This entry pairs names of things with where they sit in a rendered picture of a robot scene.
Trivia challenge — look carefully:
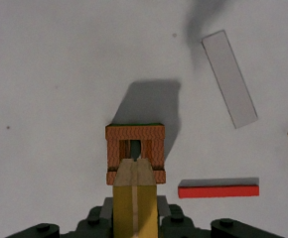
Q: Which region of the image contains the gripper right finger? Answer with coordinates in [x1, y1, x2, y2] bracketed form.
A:
[157, 195, 284, 238]

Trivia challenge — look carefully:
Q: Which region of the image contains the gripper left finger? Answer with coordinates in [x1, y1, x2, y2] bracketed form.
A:
[5, 196, 114, 238]

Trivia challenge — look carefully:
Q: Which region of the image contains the red flat bar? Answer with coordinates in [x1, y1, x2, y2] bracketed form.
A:
[178, 184, 259, 198]

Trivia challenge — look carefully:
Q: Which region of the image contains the brown wooden block with slot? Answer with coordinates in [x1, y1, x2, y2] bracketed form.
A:
[105, 123, 166, 185]

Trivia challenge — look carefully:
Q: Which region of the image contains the grey flat bar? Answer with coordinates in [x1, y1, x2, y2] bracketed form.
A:
[201, 31, 258, 129]

